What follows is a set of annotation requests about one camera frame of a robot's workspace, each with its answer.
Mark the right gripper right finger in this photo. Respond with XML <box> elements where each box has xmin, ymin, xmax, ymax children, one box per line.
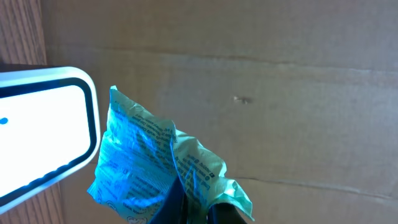
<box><xmin>207</xmin><ymin>203</ymin><xmax>247</xmax><ymax>224</ymax></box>

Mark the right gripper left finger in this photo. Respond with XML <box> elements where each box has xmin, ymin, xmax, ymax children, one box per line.
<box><xmin>150</xmin><ymin>177</ymin><xmax>188</xmax><ymax>224</ymax></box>

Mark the teal snack packet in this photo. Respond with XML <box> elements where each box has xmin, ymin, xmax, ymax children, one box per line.
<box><xmin>88</xmin><ymin>86</ymin><xmax>252</xmax><ymax>223</ymax></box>

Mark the white barcode scanner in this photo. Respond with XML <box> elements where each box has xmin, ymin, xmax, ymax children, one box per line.
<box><xmin>1</xmin><ymin>64</ymin><xmax>101</xmax><ymax>213</ymax></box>

